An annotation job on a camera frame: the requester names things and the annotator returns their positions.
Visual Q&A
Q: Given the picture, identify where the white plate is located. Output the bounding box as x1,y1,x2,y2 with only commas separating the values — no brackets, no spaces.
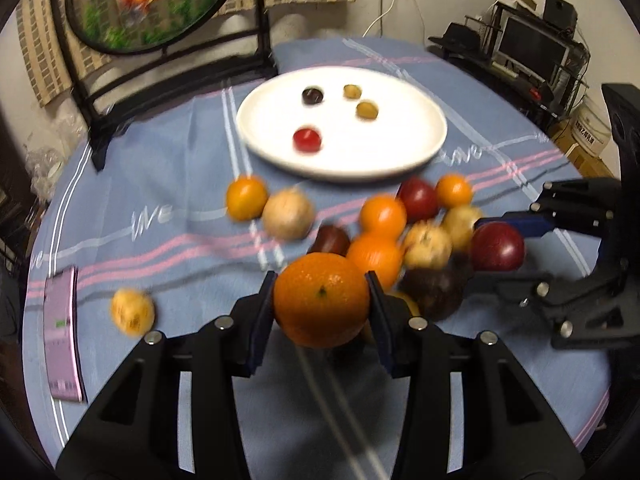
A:
236,66,448,183

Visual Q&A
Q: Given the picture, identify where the dark maroon fruit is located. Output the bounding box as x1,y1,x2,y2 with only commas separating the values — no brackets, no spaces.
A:
398,255,473,322

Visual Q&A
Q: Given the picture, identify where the round fish picture black stand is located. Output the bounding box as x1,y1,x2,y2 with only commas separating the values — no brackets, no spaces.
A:
47,0,278,172

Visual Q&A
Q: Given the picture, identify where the white bucket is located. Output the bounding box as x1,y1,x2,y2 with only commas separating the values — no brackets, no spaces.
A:
570,95,613,153

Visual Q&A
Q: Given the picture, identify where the yellowish passion fruit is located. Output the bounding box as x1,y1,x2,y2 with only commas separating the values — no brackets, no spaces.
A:
442,205,483,251

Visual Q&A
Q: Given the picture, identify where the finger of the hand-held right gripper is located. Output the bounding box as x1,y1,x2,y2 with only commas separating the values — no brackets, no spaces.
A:
465,247,630,352
474,179,617,241

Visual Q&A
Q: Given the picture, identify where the large orange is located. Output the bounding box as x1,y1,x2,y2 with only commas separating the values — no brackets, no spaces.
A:
272,252,372,350

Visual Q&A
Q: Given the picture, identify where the white cushion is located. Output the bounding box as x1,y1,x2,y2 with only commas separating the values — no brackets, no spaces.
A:
220,12,258,46
275,12,321,46

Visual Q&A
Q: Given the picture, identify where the white power cable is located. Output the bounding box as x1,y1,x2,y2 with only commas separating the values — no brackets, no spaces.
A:
412,0,427,41
362,0,401,38

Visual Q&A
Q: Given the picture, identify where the computer monitor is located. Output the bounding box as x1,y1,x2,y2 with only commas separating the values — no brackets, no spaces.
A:
499,15,571,81

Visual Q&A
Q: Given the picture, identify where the brown mangosteen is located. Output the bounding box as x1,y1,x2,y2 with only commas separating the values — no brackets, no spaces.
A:
306,225,352,257

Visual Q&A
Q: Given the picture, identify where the blue striped tablecloth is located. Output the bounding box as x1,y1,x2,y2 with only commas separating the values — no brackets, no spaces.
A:
22,35,613,480

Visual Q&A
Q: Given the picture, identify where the black hat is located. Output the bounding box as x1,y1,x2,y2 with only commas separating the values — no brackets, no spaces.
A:
429,22,488,53

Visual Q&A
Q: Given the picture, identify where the clear plastic bag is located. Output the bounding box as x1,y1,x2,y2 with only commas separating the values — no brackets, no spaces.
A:
25,145,71,201

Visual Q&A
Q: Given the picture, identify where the beige brown speckled fruit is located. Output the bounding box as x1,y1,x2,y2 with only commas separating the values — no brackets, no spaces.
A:
402,221,453,270

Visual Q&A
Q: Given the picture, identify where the large beige round fruit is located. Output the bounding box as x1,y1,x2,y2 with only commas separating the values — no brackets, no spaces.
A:
262,187,316,241

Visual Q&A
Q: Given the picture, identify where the red cherry tomato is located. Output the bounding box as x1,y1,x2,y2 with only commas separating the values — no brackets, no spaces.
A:
292,127,322,153

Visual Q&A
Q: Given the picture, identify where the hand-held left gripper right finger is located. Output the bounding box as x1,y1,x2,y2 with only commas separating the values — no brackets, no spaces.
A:
364,270,586,480

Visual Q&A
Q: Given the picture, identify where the smartphone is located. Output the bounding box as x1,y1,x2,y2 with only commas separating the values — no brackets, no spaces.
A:
44,266,86,403

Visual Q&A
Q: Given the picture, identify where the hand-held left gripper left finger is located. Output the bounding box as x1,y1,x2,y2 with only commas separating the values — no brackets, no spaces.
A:
56,270,279,480

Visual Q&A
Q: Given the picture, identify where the pale beige round fruit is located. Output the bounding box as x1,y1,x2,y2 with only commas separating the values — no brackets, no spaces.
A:
110,287,156,337

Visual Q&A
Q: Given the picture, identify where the black speaker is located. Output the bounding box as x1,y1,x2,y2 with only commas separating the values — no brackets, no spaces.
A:
544,0,578,28

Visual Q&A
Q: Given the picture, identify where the black metal shelf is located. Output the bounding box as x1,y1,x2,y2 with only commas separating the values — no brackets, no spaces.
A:
430,2,593,133

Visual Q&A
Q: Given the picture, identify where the smooth orange tangerine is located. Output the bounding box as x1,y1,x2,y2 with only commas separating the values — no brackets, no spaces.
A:
359,194,408,241
346,232,405,291
435,173,474,209
226,175,270,222

